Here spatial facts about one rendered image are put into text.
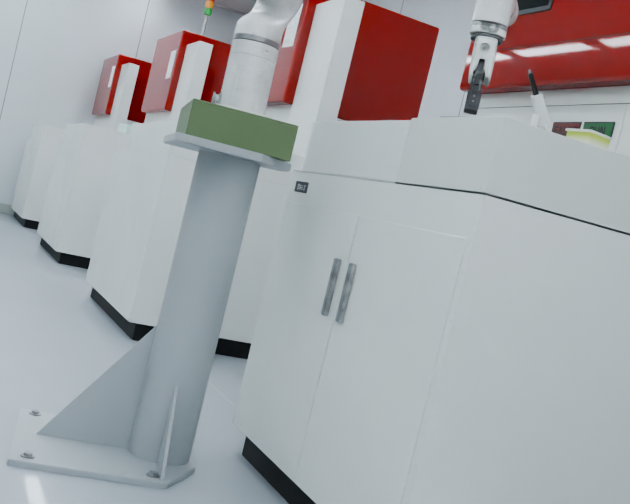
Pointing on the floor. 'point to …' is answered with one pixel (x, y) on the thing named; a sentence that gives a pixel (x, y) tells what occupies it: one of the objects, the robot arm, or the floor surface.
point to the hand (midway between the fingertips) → (472, 104)
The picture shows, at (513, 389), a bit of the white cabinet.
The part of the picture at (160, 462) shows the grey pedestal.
